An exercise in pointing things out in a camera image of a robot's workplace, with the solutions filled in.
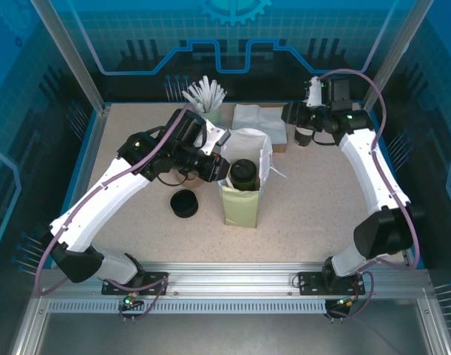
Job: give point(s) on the green paper takeout bag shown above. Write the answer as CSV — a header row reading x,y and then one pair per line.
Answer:
x,y
240,211

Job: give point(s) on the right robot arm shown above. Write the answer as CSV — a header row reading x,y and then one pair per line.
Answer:
x,y
369,170

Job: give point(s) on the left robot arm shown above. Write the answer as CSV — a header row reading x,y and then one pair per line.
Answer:
x,y
100,196

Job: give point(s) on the stack of paper cups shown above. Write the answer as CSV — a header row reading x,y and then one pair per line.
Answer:
x,y
305,138

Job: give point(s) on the white paper napkin stack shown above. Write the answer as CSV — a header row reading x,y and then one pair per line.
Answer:
x,y
255,118

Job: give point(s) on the green straw holder cup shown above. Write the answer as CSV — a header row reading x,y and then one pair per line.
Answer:
x,y
212,116

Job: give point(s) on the white wrapped straw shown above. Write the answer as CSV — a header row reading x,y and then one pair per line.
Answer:
x,y
191,102
205,90
222,100
197,96
218,98
213,92

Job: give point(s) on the small LED circuit board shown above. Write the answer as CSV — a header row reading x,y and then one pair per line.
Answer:
x,y
129,301
344,302

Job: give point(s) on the grey metal tray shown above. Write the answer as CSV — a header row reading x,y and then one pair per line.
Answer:
x,y
225,333

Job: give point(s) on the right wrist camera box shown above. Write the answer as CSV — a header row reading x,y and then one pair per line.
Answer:
x,y
314,92

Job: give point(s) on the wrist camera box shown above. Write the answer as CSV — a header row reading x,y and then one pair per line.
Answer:
x,y
214,137
314,92

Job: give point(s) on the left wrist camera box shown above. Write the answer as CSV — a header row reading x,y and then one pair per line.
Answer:
x,y
214,137

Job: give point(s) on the right aluminium frame post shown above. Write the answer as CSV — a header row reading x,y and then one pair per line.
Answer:
x,y
395,55

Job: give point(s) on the aluminium frame post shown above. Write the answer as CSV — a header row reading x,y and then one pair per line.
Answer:
x,y
72,55
395,55

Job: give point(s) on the blue table border frame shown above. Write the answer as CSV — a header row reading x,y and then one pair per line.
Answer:
x,y
84,149

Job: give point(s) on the aluminium mounting rail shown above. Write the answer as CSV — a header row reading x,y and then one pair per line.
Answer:
x,y
229,277

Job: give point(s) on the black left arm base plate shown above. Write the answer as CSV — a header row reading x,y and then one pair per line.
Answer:
x,y
155,281

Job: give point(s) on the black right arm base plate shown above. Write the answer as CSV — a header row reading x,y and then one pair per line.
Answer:
x,y
310,283

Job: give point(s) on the left aluminium frame post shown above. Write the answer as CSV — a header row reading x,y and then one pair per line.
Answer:
x,y
72,55

